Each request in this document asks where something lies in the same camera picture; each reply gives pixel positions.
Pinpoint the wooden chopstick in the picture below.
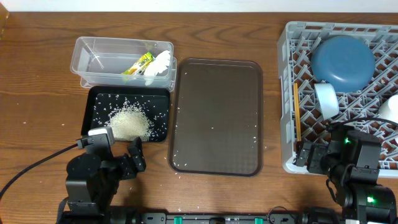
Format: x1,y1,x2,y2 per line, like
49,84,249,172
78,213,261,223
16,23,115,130
293,82,300,142
295,82,302,142

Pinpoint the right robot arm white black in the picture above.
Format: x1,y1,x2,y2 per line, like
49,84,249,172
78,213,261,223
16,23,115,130
295,124,397,223

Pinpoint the yellow green snack wrapper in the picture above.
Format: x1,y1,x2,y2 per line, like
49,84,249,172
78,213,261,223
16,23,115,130
121,52,154,75

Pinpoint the black waste tray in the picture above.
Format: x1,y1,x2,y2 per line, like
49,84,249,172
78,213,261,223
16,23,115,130
81,86,170,142

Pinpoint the clear plastic waste bin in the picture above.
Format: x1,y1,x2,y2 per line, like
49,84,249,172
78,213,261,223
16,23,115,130
70,37,177,92

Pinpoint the crumpled white tissue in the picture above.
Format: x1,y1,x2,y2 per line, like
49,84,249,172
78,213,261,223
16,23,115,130
144,50,170,86

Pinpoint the white cup pink inside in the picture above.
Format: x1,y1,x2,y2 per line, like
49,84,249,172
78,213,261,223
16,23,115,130
378,95,398,123

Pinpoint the dark blue plate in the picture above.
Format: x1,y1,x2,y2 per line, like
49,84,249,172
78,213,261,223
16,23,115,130
310,35,376,93

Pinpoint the grey dishwasher rack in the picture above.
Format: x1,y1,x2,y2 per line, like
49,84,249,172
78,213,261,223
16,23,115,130
277,21,397,179

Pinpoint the light blue small bowl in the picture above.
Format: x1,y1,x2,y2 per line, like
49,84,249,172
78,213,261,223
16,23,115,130
314,83,339,120

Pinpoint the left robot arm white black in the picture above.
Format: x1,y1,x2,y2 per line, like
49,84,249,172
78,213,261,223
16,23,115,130
57,134,146,224

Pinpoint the black rail with green clips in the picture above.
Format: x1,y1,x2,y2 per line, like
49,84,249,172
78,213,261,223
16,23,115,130
58,207,346,224

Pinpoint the pile of white rice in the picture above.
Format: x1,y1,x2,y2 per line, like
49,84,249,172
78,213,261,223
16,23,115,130
90,93,169,142

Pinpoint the brown serving tray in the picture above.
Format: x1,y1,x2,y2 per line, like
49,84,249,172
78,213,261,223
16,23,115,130
168,58,263,177

